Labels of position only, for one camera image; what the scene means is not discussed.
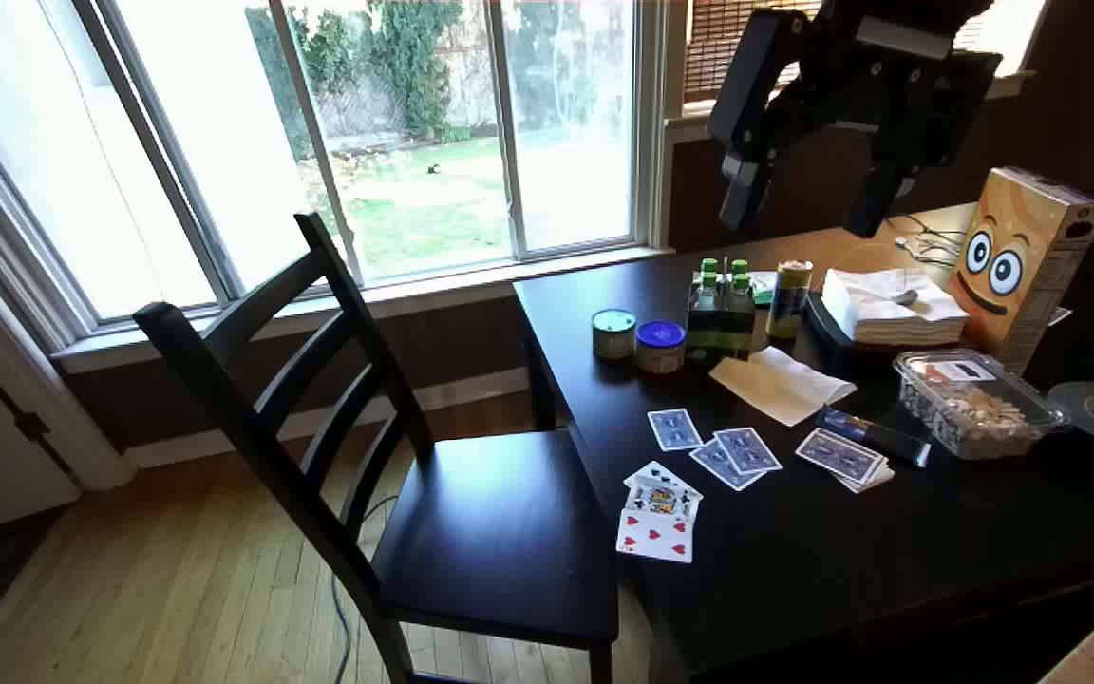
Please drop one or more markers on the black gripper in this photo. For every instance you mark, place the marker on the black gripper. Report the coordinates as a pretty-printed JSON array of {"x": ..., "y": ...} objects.
[{"x": 910, "y": 69}]

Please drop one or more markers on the blue and black snack packet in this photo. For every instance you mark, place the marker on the blue and black snack packet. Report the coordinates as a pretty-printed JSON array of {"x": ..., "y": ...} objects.
[{"x": 882, "y": 437}]

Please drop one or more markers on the cereal box with cartoon face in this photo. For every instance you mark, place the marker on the cereal box with cartoon face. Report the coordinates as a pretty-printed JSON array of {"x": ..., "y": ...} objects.
[{"x": 1026, "y": 266}]

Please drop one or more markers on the clear plastic food box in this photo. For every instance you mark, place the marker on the clear plastic food box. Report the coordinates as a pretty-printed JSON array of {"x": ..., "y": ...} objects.
[{"x": 971, "y": 413}]

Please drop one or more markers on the bamboo window blind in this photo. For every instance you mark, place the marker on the bamboo window blind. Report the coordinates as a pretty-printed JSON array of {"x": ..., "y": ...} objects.
[{"x": 703, "y": 50}]

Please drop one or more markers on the tall yellow green container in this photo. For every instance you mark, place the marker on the tall yellow green container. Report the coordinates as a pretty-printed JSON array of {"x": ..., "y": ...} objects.
[{"x": 796, "y": 298}]

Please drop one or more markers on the small grey round object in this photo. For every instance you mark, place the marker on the small grey round object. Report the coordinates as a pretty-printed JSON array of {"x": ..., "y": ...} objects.
[{"x": 910, "y": 298}]

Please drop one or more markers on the white napkin stack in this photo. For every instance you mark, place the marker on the white napkin stack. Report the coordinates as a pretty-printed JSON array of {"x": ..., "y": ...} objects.
[{"x": 882, "y": 311}]

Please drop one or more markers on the flat white paper napkin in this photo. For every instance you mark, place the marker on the flat white paper napkin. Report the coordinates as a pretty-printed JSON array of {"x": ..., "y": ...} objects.
[{"x": 779, "y": 386}]

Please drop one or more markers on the blue lid jar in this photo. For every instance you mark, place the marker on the blue lid jar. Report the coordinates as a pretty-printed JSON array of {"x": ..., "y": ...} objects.
[{"x": 663, "y": 341}]

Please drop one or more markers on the green lid jar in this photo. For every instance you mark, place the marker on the green lid jar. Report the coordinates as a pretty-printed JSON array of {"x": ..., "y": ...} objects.
[{"x": 614, "y": 334}]

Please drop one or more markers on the blue backed card deck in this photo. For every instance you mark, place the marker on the blue backed card deck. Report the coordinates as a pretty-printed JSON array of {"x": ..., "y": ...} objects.
[{"x": 837, "y": 455}]

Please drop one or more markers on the blue backed playing card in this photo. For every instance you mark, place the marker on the blue backed playing card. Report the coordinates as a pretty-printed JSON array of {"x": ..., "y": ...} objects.
[
  {"x": 675, "y": 431},
  {"x": 751, "y": 449},
  {"x": 717, "y": 465}
]

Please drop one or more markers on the face up playing card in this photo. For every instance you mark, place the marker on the face up playing card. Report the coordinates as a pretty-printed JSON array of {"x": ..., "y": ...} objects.
[
  {"x": 663, "y": 505},
  {"x": 665, "y": 475},
  {"x": 653, "y": 538}
]

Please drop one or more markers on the dark wooden chair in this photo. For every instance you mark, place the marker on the dark wooden chair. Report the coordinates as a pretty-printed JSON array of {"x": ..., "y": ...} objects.
[{"x": 494, "y": 535}]

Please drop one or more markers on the white window frame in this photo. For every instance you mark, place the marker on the white window frame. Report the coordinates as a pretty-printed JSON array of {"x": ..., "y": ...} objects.
[{"x": 508, "y": 126}]

